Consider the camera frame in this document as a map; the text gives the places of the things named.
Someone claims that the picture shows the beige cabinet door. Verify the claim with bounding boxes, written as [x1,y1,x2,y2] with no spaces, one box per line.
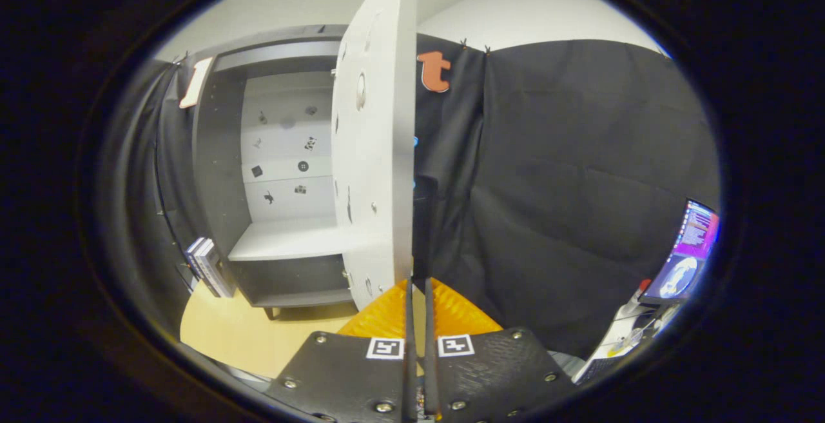
[330,0,418,313]

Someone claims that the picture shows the black backdrop cloth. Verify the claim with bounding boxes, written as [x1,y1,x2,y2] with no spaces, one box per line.
[97,33,721,359]

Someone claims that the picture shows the black door handle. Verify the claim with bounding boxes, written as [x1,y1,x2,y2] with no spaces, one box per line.
[414,175,440,203]

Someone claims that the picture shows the white cabinet shelf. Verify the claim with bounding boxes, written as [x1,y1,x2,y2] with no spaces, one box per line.
[228,217,362,262]

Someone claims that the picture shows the dark grey cabinet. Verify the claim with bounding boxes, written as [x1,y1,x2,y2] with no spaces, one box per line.
[174,23,362,320]

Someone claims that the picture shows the dark keyboard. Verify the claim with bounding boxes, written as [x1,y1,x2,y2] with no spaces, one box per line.
[576,355,623,385]

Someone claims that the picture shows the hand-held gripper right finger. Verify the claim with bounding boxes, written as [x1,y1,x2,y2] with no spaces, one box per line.
[422,278,578,423]

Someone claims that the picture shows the lit computer monitor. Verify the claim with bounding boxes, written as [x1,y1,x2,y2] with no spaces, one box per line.
[641,199,720,304]

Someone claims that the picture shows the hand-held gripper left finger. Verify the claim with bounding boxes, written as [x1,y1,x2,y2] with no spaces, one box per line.
[264,278,418,423]

